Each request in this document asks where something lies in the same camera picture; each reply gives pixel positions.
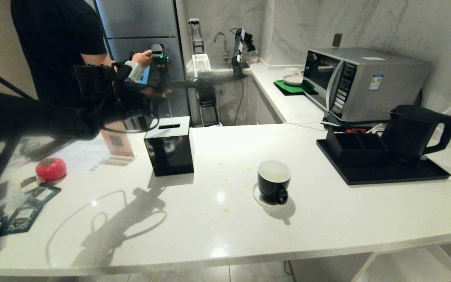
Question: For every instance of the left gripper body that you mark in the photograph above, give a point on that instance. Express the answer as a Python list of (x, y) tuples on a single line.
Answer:
[(131, 98)]

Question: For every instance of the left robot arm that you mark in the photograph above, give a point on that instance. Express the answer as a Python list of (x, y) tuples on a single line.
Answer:
[(22, 117)]

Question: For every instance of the dark tea bag sachet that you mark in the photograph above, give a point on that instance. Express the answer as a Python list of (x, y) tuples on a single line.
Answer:
[(22, 219), (29, 183), (43, 194)]

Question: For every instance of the black cup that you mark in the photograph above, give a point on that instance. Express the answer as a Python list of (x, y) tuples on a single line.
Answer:
[(273, 184)]

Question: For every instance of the black electric kettle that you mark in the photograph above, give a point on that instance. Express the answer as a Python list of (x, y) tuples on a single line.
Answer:
[(411, 133)]

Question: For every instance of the acrylic card stand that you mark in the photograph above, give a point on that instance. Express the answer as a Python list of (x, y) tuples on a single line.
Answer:
[(118, 147)]

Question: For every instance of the black tissue box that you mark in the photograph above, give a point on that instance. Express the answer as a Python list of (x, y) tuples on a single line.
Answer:
[(169, 150)]

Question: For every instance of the silver refrigerator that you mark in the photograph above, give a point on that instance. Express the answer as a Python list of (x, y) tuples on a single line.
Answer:
[(143, 27)]

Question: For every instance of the black stool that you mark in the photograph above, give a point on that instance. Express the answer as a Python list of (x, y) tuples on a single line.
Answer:
[(208, 100)]

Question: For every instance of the white dish basket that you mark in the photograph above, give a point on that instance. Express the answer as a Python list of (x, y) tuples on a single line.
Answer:
[(201, 64)]

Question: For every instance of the white paper sheet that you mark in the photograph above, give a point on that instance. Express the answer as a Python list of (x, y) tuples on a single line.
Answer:
[(77, 156)]

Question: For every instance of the person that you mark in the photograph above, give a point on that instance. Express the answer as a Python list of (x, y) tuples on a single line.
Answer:
[(57, 43)]

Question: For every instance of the chrome sink faucet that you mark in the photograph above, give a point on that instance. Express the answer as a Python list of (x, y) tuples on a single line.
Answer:
[(222, 41)]

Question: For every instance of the red tomato-shaped timer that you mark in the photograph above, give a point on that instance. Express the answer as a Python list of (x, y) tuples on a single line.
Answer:
[(51, 169)]

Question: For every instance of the green mat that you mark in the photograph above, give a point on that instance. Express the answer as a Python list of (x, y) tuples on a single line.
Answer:
[(290, 88)]

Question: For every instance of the white saucer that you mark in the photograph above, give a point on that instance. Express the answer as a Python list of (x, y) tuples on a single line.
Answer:
[(257, 197)]

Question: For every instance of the white plate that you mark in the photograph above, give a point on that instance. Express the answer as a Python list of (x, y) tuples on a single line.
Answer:
[(293, 80)]

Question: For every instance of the microwave door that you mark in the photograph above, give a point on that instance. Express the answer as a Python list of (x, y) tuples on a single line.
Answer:
[(321, 84)]

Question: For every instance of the black condiment organizer box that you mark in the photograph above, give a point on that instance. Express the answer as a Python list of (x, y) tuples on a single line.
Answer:
[(354, 148)]

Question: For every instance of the silver microwave oven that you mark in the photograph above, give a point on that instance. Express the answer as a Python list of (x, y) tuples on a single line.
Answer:
[(386, 86)]

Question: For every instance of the black tray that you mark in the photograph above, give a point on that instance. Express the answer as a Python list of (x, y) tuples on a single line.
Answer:
[(382, 174)]

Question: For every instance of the white under-counter shelf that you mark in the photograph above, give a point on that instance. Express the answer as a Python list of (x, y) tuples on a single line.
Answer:
[(413, 262)]

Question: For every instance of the dark wall switch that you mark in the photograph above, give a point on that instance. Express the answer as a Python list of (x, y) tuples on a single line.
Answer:
[(337, 40)]

